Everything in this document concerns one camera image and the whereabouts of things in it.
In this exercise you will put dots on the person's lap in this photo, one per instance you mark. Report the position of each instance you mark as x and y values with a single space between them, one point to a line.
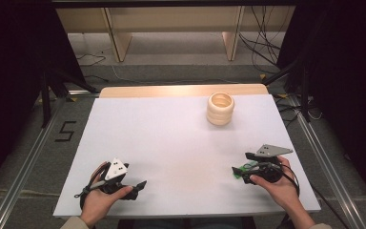
187 223

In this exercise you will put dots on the yellow tape piece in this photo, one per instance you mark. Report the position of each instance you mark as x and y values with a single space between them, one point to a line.
72 99
262 76
282 95

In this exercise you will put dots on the black metal stand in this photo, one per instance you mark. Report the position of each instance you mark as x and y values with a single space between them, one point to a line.
49 92
303 89

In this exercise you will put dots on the stack of wooden rings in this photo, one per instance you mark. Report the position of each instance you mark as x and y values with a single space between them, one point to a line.
220 109

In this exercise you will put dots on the person's left hand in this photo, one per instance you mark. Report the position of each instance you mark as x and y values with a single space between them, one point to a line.
100 200

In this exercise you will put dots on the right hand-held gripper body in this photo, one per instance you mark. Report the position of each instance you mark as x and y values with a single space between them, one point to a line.
268 165

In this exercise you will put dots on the light wooden desk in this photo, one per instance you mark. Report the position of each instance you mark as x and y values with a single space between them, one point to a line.
171 19

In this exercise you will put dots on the aluminium floor rail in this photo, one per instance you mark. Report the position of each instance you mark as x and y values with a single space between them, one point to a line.
22 165
327 159

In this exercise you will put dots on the dark curtain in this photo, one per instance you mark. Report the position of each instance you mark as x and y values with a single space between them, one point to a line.
346 79
12 79

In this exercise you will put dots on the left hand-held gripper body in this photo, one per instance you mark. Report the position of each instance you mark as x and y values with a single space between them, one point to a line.
116 170

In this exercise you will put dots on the white foam board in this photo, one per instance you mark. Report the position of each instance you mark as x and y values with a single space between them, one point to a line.
171 152

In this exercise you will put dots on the person's right hand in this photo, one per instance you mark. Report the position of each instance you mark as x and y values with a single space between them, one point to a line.
281 191

